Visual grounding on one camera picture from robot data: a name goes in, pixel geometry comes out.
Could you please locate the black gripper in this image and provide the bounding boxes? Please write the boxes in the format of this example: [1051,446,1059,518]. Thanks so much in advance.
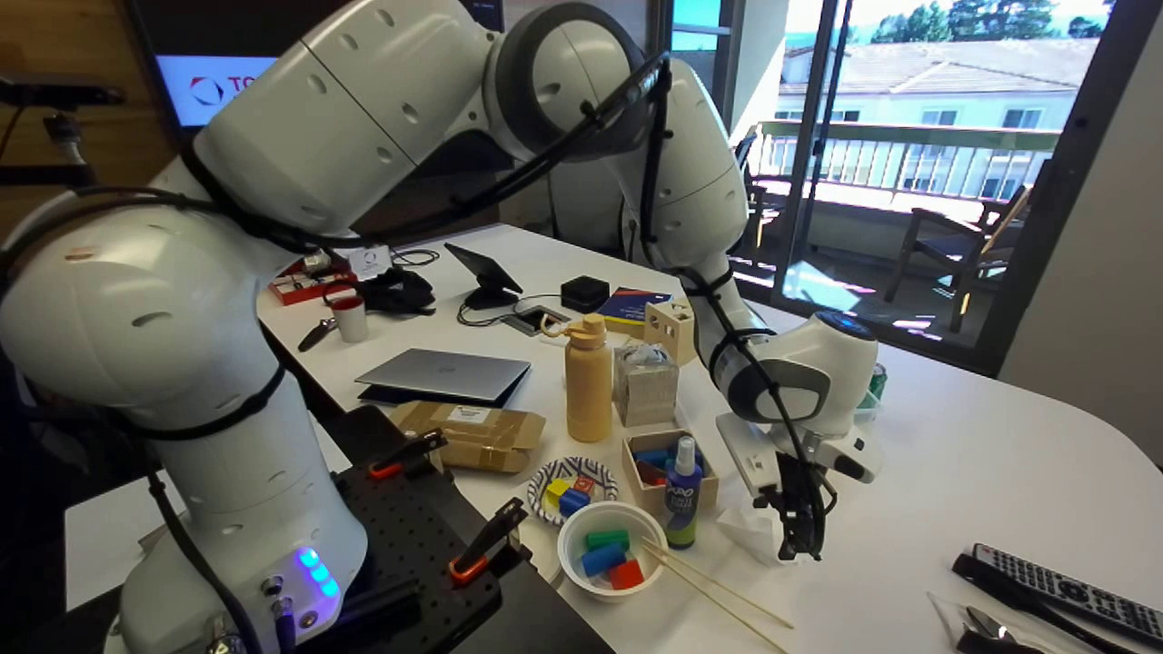
[757,446,840,562]

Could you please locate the wooden chopstick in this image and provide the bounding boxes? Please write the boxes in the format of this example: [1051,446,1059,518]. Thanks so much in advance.
[637,553,792,654]
[646,541,800,635]

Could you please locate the small blue spray bottle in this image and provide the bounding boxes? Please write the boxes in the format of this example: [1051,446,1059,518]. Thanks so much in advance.
[662,433,704,553]

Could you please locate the wooden block tray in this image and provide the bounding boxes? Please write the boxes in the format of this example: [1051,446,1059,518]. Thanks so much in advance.
[616,430,718,518]

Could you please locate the red toy block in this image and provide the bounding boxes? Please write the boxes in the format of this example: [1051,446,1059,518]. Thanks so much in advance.
[604,555,646,593]

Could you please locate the white bowl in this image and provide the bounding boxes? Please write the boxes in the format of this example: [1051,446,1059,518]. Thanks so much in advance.
[557,499,668,602]

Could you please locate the small black tool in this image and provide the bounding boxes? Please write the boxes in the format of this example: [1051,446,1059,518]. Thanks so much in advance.
[959,602,1046,654]

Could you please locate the clear glass jar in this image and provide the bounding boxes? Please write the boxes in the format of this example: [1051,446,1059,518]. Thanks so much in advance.
[611,341,683,430]

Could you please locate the wooden shape sorter box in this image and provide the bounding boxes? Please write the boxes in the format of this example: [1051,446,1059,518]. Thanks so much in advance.
[638,296,701,368]

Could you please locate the patterned round plate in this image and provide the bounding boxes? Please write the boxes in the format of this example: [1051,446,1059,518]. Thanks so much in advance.
[523,453,620,529]

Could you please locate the black remote control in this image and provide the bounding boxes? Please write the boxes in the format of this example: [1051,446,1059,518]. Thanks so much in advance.
[948,541,1163,651]

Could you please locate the blue hardcover book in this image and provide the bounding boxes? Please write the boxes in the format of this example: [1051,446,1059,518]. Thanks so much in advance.
[597,285,672,322]

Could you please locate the dark patio chair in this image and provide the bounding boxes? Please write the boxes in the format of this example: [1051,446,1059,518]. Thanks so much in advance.
[881,202,1011,337]

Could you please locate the black clamp orange tips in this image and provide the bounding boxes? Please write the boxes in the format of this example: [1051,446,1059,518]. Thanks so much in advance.
[363,430,451,483]
[448,493,534,593]

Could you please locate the black square box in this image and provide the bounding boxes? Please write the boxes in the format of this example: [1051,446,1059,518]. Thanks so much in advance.
[558,271,615,314]

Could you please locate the brown cardboard box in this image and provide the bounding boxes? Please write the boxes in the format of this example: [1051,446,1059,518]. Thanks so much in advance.
[392,400,548,478]

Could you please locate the silver laptop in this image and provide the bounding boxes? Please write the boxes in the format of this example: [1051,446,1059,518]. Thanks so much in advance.
[354,345,534,411]

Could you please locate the black tablet stand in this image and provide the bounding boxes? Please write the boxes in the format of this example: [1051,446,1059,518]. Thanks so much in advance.
[442,239,528,311]

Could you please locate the black pouch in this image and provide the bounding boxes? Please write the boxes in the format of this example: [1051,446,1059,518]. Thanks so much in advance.
[359,264,436,318]

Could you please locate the white cup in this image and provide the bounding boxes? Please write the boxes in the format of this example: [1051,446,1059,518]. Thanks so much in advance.
[324,285,371,345]

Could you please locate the black marker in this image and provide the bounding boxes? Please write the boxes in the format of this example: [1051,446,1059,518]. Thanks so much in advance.
[293,314,341,356]

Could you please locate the red flat box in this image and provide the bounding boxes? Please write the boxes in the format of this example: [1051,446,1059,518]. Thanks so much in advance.
[268,268,359,306]

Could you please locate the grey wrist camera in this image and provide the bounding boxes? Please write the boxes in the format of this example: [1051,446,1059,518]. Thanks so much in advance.
[715,411,792,489]

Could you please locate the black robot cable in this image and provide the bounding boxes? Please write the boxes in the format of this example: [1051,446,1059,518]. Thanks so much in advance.
[0,50,840,654]

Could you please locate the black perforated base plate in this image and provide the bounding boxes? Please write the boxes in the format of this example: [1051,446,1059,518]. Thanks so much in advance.
[259,403,615,654]

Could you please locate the wall television screen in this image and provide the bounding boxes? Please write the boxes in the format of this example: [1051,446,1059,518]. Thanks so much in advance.
[148,47,283,134]

